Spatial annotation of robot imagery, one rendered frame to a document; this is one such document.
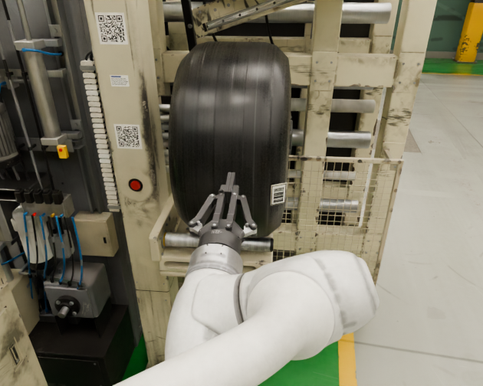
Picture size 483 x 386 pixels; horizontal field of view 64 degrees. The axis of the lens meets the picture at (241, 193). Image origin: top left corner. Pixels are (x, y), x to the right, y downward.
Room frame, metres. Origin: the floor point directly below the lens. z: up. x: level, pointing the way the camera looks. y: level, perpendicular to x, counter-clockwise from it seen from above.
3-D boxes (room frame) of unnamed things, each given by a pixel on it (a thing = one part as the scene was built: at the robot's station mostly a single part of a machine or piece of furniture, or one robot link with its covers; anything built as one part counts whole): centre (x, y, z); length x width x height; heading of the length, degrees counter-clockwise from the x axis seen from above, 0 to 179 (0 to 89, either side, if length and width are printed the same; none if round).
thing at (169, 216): (1.13, 0.24, 0.90); 0.40 x 0.03 x 0.10; 175
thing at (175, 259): (0.98, 0.08, 0.83); 0.36 x 0.09 x 0.06; 85
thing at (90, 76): (1.10, 0.41, 1.19); 0.05 x 0.04 x 0.48; 175
